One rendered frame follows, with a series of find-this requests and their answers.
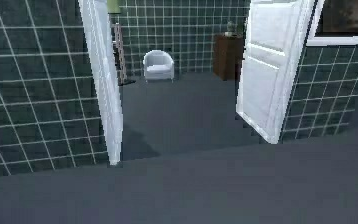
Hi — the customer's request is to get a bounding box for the small green house plant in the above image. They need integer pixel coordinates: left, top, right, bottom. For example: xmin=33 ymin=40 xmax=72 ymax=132
xmin=224 ymin=20 xmax=238 ymax=38

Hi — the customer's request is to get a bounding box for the floor lamp with green shade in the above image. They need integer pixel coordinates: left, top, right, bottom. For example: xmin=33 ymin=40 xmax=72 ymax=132
xmin=106 ymin=0 xmax=137 ymax=87

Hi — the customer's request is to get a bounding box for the white room door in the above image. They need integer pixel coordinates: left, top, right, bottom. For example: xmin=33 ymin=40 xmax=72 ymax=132
xmin=235 ymin=0 xmax=317 ymax=145

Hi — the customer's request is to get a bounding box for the white armchair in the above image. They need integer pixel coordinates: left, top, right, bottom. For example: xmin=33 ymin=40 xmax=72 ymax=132
xmin=142 ymin=49 xmax=176 ymax=83

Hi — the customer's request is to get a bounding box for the brown wooden cabinet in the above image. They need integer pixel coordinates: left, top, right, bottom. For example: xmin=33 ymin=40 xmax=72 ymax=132
xmin=212 ymin=33 xmax=246 ymax=82

